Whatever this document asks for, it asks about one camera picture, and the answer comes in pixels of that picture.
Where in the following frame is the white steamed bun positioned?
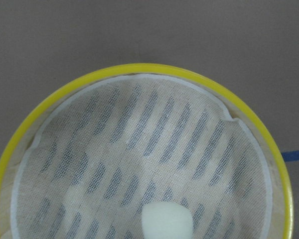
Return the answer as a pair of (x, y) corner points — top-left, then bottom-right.
(142, 202), (193, 239)

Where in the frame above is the white mesh steamer liner cloth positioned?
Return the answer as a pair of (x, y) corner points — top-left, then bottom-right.
(10, 74), (273, 239)

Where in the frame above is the yellow round steamer basket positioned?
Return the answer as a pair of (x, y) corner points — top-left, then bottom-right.
(0, 63), (295, 239)

